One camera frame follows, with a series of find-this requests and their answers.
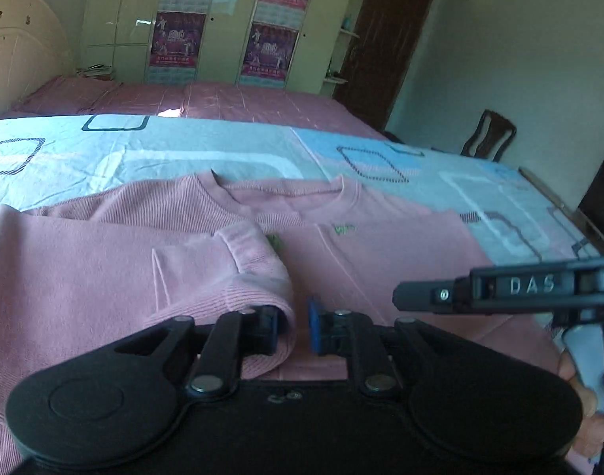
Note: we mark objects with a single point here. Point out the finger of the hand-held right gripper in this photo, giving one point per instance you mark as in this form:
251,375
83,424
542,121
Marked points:
420,296

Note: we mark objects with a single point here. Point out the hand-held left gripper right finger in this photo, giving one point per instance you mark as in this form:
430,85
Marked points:
315,331

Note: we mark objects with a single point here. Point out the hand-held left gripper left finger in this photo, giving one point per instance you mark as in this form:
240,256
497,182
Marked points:
268,330

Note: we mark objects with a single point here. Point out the pink knit sweater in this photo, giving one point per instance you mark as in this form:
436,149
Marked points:
133,257

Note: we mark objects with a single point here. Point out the person's right hand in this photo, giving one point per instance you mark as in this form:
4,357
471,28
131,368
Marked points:
586,423

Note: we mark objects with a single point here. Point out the dark wooden furniture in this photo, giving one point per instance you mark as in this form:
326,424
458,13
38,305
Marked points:
601,217

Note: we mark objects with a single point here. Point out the dark wooden chair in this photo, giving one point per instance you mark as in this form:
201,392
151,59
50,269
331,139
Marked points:
489,136

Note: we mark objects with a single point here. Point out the light blue patterned blanket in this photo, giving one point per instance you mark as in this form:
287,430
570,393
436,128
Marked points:
282,158

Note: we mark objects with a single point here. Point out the pink bed sheet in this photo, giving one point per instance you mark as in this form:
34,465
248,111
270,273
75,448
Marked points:
242,104

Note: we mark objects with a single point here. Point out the brown wooden door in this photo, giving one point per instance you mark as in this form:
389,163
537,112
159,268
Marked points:
381,49

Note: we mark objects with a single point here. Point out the teal bottle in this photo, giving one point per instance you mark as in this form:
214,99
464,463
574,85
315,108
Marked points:
348,23

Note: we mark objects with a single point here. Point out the stack of papers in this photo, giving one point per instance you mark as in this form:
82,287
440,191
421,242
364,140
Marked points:
96,71

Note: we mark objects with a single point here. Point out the pale green wardrobe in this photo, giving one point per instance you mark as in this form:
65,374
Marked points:
119,20

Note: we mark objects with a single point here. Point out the cream round headboard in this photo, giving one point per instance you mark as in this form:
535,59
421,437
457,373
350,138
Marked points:
20,54

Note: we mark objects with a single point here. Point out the corner wall shelves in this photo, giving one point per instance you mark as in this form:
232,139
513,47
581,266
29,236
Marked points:
349,34

